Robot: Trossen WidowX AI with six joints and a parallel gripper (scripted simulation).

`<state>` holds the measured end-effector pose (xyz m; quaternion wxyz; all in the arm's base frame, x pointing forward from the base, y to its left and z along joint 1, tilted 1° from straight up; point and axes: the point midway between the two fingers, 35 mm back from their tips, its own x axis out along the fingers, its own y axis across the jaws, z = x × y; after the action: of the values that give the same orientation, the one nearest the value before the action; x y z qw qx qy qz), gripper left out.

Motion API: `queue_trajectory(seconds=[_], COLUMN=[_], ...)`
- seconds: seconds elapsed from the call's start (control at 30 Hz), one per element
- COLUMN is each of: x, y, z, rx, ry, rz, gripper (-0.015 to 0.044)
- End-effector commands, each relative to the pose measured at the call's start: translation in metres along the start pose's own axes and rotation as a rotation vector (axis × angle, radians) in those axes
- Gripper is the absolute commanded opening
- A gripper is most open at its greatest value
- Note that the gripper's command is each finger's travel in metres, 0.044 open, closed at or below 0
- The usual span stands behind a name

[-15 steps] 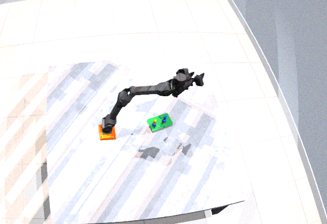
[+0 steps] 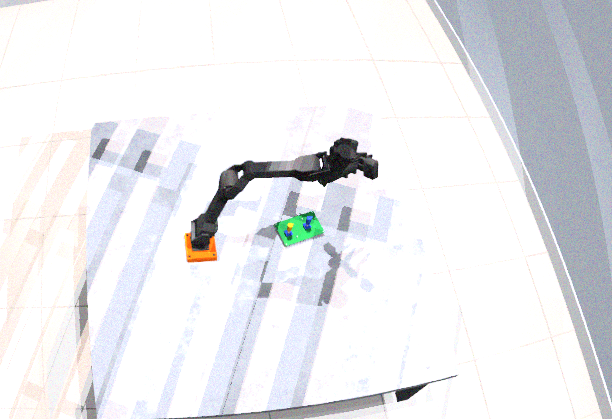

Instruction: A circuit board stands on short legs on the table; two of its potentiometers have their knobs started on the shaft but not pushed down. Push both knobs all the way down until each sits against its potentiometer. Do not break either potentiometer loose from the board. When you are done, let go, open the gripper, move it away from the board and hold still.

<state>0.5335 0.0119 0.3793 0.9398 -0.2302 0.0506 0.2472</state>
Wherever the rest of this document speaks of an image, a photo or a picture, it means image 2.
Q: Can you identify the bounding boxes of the green circuit board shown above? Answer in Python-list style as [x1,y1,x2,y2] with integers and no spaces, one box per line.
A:
[274,211,325,247]

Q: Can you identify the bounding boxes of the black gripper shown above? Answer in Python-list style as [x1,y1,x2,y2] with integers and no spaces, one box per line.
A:
[343,151,379,180]

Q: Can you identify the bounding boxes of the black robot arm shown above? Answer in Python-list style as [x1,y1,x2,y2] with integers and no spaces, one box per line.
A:
[190,137,359,252]

